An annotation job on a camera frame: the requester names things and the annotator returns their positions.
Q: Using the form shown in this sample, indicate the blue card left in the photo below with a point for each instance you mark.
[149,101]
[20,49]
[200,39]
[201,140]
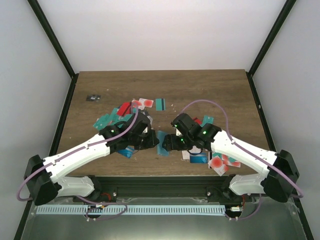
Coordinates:
[127,152]

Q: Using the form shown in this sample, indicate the blue card silver stripe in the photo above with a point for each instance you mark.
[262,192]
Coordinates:
[200,158]

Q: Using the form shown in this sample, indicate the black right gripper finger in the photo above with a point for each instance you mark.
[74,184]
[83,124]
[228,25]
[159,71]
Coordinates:
[181,147]
[168,142]

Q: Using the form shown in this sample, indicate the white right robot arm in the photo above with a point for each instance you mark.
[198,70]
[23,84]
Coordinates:
[275,173]

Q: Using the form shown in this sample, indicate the white card large red circle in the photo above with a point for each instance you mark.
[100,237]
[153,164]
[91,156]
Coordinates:
[217,164]

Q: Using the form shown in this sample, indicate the light blue card holder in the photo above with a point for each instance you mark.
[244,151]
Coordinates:
[160,149]

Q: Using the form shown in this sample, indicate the light blue slotted cable duct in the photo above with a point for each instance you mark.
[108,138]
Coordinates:
[199,210]

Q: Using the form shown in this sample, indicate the white card red circles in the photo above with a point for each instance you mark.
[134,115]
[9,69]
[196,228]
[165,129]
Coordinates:
[143,103]

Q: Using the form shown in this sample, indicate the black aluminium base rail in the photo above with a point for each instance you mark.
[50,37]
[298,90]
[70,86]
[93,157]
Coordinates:
[212,188]

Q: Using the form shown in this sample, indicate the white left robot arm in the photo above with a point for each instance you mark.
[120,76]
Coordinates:
[47,178]

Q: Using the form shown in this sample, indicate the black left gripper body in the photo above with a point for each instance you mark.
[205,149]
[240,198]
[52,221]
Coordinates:
[136,137]

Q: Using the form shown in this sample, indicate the black frame post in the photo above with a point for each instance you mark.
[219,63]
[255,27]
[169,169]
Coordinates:
[277,25]
[42,19]

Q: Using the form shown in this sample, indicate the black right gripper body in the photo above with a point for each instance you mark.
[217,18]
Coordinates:
[187,139]

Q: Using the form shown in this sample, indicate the small black card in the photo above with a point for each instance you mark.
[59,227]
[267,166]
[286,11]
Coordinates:
[93,98]

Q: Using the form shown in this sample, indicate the black frame post left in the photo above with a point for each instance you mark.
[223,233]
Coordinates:
[42,19]

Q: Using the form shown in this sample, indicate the teal card with black stripe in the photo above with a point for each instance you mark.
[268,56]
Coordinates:
[160,104]

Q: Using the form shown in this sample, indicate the black frame post right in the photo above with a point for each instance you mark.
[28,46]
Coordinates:
[277,25]

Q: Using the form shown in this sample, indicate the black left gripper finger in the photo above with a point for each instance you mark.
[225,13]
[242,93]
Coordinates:
[141,145]
[153,140]

